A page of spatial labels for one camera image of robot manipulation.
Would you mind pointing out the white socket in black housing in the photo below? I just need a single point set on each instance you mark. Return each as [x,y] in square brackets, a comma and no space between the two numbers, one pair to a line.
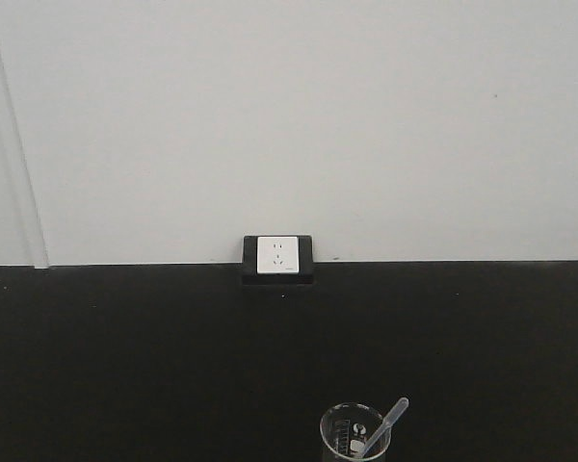
[277,260]

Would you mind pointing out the clear glass beaker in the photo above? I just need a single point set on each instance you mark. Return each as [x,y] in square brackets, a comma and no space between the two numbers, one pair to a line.
[346,427]

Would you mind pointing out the clear plastic pipette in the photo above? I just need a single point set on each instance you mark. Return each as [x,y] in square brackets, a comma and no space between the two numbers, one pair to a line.
[389,420]

